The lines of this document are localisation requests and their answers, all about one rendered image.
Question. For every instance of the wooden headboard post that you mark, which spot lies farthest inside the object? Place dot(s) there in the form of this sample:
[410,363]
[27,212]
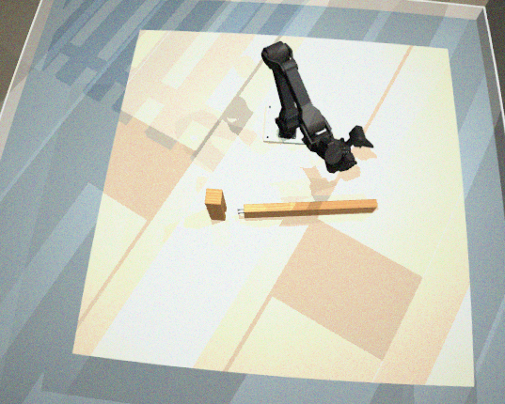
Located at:
[216,204]

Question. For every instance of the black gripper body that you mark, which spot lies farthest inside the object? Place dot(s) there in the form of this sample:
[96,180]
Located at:
[357,138]

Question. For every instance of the brown wooden rail with steel hooks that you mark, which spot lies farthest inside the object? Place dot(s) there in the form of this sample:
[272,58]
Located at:
[309,208]

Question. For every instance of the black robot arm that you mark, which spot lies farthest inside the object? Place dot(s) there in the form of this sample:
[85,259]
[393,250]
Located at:
[291,91]

